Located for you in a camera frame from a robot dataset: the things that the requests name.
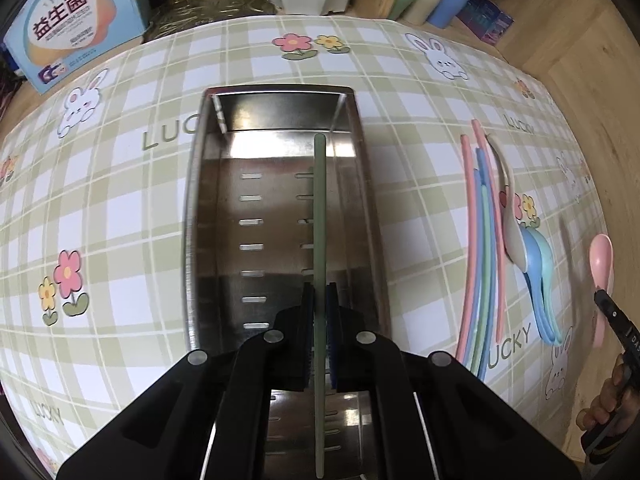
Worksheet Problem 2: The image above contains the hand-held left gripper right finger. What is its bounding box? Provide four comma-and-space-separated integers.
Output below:
325, 282, 583, 480

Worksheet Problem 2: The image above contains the light blue labelled box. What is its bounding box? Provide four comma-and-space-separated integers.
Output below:
4, 0, 151, 95

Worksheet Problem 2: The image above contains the purple blue box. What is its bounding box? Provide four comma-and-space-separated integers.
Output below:
467, 0, 516, 44

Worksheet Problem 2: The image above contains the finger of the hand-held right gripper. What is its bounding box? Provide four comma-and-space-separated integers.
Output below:
593, 287, 640, 361

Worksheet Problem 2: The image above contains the beige cup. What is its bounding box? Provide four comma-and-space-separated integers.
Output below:
411, 0, 447, 26

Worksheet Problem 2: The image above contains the person's right hand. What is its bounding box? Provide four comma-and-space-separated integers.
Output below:
575, 360, 636, 432

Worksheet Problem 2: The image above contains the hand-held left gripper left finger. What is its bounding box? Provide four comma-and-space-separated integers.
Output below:
56, 282, 317, 480

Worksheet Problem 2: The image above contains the teal spoon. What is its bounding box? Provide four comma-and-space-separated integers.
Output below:
530, 229, 566, 346

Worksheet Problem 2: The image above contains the stainless steel utensil tray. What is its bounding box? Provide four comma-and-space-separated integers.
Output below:
181, 86, 394, 480

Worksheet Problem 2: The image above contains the green chopstick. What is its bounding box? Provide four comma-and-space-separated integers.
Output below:
311, 132, 329, 479
471, 180, 492, 371

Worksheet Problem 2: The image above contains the beige spoon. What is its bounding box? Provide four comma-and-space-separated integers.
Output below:
486, 132, 534, 274

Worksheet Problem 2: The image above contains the pink spoon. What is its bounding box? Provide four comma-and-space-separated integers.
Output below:
587, 233, 615, 349

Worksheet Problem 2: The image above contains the blue spoon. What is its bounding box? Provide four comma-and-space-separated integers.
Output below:
520, 226, 557, 342

